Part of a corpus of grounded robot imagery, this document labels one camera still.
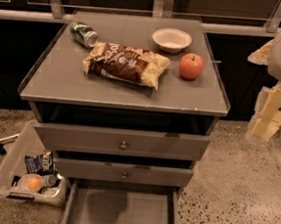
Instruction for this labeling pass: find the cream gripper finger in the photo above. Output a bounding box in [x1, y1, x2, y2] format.
[248, 40, 272, 66]
[246, 81, 281, 141]

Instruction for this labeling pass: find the brown chip bag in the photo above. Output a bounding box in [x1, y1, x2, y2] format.
[82, 42, 170, 89]

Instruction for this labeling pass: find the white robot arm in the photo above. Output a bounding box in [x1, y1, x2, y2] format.
[246, 30, 281, 144]

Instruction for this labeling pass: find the grey bottom drawer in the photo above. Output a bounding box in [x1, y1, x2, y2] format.
[61, 179, 178, 224]

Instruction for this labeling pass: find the grey drawer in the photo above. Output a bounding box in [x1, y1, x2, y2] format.
[56, 157, 193, 188]
[34, 123, 210, 161]
[61, 179, 178, 224]

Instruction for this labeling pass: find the grey middle drawer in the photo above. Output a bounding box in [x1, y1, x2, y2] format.
[56, 157, 193, 188]

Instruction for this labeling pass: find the grey drawer cabinet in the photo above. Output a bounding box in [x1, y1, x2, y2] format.
[19, 12, 229, 189]

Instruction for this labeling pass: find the grey top drawer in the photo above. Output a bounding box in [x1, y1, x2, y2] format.
[34, 123, 210, 161]

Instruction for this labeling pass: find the blue chip bag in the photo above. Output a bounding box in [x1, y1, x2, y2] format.
[24, 152, 56, 176]

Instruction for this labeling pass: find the red apple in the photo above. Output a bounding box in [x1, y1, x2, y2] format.
[179, 53, 204, 80]

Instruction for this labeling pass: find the white paper bowl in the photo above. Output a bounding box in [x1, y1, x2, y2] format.
[152, 28, 192, 53]

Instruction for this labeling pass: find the green soda can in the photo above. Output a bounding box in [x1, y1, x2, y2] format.
[70, 22, 98, 49]

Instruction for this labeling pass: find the orange fruit cup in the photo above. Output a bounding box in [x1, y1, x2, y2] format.
[17, 173, 43, 192]

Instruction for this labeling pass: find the clear plastic bin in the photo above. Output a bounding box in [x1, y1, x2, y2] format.
[0, 120, 67, 207]

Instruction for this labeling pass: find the metal railing frame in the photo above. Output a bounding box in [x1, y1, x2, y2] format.
[0, 0, 281, 37]

